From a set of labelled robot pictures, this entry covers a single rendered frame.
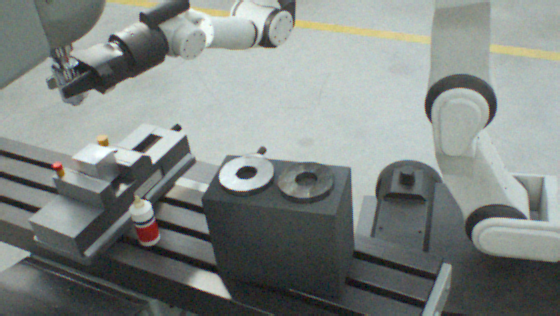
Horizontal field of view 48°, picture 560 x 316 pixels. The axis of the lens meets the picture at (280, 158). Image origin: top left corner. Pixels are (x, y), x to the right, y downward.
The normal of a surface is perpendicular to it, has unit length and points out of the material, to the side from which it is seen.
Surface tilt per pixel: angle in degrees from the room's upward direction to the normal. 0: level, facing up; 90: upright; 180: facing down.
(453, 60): 90
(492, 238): 90
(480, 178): 90
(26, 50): 90
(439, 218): 0
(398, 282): 0
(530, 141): 0
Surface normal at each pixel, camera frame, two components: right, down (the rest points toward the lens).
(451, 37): -0.25, 0.61
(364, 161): -0.11, -0.79
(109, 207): 0.86, 0.23
